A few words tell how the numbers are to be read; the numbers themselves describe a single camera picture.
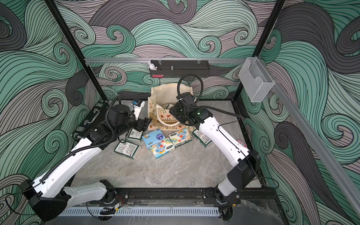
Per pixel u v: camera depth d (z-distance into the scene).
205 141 0.89
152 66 0.85
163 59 0.93
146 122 0.61
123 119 0.52
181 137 0.91
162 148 0.86
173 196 0.74
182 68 0.95
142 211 0.70
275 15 0.74
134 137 0.92
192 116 0.52
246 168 0.39
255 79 0.78
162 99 1.00
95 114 0.84
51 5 0.70
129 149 0.85
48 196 0.38
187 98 0.54
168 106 0.92
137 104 0.58
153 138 0.89
